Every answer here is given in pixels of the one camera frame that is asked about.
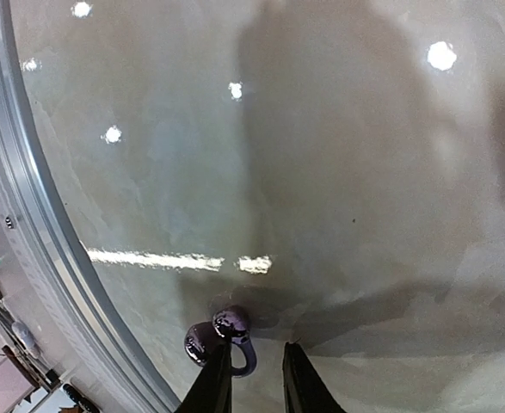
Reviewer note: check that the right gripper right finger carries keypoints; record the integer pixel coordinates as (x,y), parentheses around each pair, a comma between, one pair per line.
(304,390)

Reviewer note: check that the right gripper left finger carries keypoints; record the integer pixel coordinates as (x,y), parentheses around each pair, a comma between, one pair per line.
(212,390)

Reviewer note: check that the purple chrome earbud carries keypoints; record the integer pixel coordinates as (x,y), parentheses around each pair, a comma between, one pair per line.
(230,325)

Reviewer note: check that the aluminium front rail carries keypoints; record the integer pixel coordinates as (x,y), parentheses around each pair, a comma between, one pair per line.
(41,236)

